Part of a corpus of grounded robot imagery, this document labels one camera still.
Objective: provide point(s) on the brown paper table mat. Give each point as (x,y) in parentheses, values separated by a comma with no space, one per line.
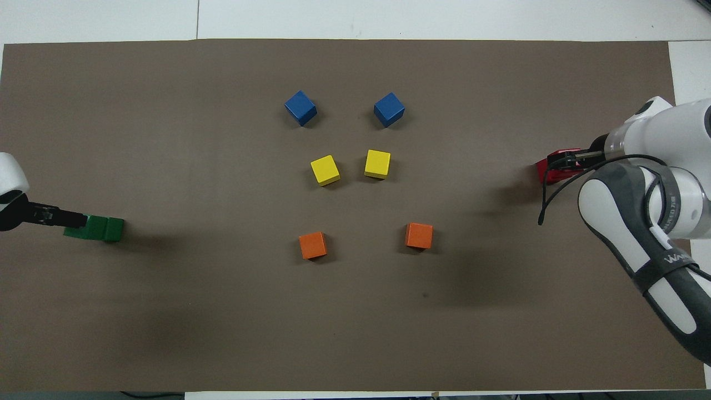
(355,311)

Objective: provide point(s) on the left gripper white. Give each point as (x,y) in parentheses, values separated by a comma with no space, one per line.
(12,211)

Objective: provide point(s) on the orange wooden cube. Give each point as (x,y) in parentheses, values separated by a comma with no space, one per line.
(313,245)
(419,235)

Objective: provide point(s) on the blue wooden cube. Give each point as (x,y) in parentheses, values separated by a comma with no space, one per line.
(389,109)
(300,108)

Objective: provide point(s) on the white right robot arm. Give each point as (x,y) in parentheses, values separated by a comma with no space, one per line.
(689,139)

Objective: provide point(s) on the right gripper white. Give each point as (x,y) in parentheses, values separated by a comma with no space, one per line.
(602,149)

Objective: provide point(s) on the yellow wooden cube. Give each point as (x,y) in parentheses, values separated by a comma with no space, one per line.
(377,164)
(325,170)

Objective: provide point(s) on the green wooden cube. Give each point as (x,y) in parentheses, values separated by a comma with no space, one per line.
(114,230)
(94,229)

